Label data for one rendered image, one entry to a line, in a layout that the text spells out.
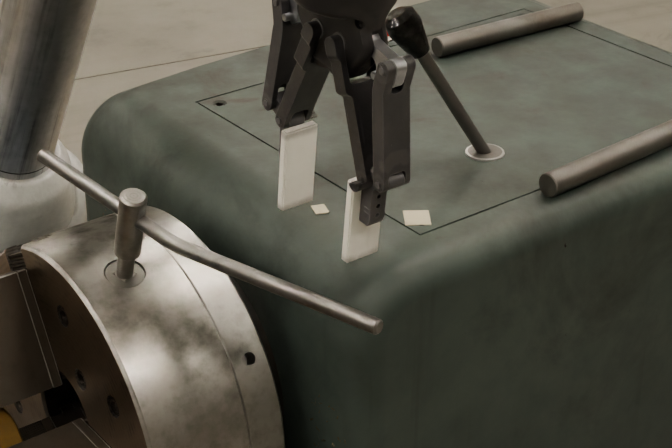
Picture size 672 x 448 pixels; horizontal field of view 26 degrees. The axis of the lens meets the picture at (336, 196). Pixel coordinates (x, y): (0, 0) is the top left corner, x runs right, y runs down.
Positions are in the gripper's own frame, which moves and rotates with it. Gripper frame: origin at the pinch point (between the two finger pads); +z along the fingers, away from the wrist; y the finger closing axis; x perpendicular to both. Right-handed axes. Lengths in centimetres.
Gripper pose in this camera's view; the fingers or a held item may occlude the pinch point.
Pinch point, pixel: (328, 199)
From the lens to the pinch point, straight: 109.5
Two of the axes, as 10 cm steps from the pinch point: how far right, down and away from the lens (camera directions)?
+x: 8.0, -2.8, 5.4
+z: -0.6, 8.4, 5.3
